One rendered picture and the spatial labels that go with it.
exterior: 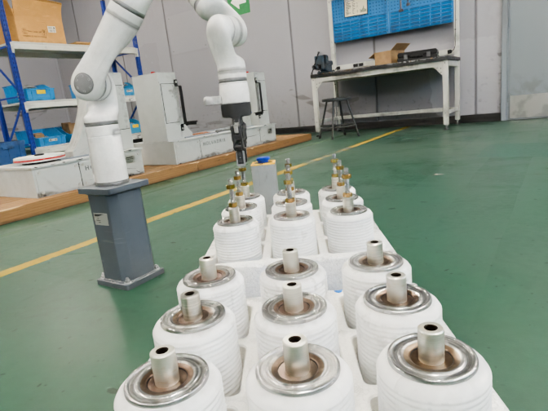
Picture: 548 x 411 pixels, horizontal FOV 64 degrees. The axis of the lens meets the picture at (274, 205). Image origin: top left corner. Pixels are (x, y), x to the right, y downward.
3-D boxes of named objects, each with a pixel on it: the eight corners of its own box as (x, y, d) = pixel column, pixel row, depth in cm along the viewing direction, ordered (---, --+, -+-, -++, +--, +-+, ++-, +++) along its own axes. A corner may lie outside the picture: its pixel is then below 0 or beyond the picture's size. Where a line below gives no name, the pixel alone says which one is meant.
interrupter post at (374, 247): (369, 267, 60) (367, 245, 60) (365, 262, 63) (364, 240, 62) (386, 266, 60) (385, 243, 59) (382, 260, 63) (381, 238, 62)
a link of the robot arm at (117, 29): (103, -5, 111) (120, 2, 120) (60, 89, 117) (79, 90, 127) (134, 15, 111) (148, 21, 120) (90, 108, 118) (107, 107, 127)
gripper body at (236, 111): (249, 99, 105) (253, 138, 107) (250, 99, 113) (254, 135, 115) (218, 102, 105) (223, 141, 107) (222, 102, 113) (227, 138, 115)
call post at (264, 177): (262, 267, 133) (249, 166, 126) (263, 258, 140) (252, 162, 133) (285, 265, 133) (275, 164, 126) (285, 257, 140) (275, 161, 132)
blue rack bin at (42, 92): (5, 105, 533) (1, 87, 528) (35, 103, 564) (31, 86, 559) (28, 101, 506) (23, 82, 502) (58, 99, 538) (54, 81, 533)
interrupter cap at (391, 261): (352, 276, 58) (352, 271, 58) (345, 257, 65) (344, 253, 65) (410, 271, 58) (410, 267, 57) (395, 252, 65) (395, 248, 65)
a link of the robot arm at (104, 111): (83, 70, 127) (95, 130, 130) (65, 68, 117) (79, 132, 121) (114, 66, 125) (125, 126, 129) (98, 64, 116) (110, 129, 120)
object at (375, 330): (371, 467, 50) (362, 324, 45) (357, 409, 59) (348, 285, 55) (457, 461, 49) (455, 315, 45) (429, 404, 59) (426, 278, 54)
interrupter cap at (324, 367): (253, 404, 35) (252, 396, 35) (258, 351, 43) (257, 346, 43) (346, 396, 35) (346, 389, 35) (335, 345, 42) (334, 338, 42)
